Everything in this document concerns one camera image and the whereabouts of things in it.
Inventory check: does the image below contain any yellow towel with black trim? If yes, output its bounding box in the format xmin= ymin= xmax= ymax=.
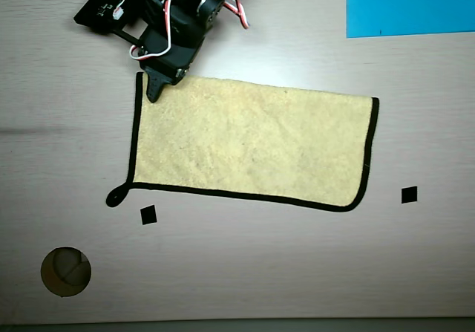
xmin=105 ymin=71 xmax=380 ymax=213

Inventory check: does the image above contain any black tape square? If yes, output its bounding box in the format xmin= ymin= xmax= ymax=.
xmin=140 ymin=204 xmax=159 ymax=227
xmin=400 ymin=186 xmax=419 ymax=205

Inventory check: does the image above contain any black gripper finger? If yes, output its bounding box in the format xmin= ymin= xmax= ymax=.
xmin=145 ymin=69 xmax=176 ymax=104

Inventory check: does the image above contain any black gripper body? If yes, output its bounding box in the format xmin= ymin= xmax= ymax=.
xmin=137 ymin=15 xmax=207 ymax=86

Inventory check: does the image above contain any blue paper sheet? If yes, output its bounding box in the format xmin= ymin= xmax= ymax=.
xmin=345 ymin=0 xmax=475 ymax=39

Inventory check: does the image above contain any round table cable hole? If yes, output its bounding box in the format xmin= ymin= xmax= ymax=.
xmin=39 ymin=246 xmax=92 ymax=298

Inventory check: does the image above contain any white red servo cable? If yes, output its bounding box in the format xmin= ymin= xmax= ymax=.
xmin=223 ymin=0 xmax=251 ymax=30
xmin=128 ymin=0 xmax=174 ymax=61

